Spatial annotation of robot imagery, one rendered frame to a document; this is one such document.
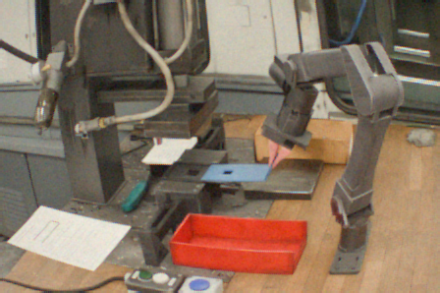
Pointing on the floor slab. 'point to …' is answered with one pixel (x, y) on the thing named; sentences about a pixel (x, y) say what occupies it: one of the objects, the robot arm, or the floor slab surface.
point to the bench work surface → (404, 161)
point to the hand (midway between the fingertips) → (272, 163)
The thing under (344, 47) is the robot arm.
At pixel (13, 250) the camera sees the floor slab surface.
